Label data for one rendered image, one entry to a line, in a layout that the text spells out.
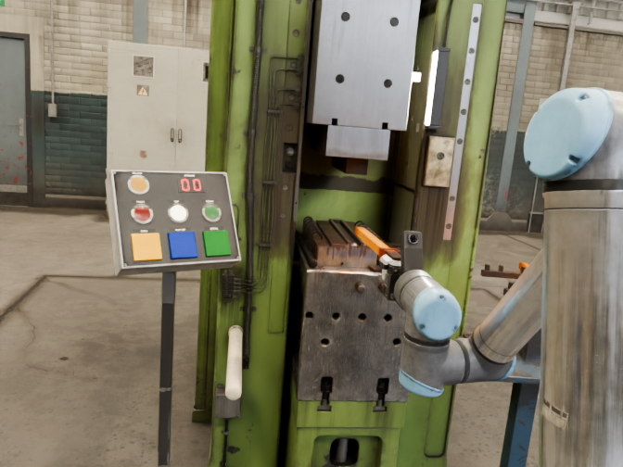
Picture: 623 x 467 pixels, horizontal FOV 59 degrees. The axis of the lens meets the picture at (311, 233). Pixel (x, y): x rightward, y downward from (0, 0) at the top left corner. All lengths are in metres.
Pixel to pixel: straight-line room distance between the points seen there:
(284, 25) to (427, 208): 0.78
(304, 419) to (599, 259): 1.37
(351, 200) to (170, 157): 4.89
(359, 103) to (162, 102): 5.34
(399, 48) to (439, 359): 1.02
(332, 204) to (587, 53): 7.32
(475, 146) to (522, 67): 6.70
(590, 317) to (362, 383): 1.25
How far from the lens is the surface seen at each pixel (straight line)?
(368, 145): 1.78
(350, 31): 1.78
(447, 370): 1.14
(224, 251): 1.61
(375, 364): 1.90
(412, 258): 1.25
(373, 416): 1.99
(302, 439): 2.00
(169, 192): 1.63
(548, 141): 0.77
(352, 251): 1.82
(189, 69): 6.97
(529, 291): 1.04
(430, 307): 1.06
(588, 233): 0.75
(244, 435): 2.20
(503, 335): 1.11
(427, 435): 2.34
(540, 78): 8.86
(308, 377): 1.88
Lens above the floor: 1.37
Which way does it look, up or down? 11 degrees down
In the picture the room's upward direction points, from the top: 5 degrees clockwise
